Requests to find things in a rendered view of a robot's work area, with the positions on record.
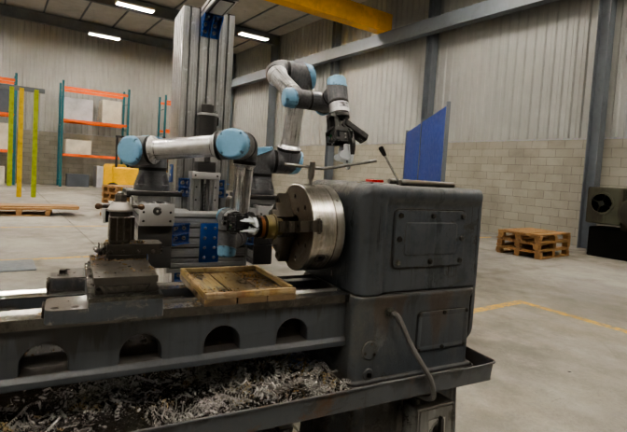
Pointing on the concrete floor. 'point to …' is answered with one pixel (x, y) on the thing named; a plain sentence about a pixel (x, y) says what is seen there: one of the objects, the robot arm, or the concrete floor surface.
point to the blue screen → (427, 147)
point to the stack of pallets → (111, 191)
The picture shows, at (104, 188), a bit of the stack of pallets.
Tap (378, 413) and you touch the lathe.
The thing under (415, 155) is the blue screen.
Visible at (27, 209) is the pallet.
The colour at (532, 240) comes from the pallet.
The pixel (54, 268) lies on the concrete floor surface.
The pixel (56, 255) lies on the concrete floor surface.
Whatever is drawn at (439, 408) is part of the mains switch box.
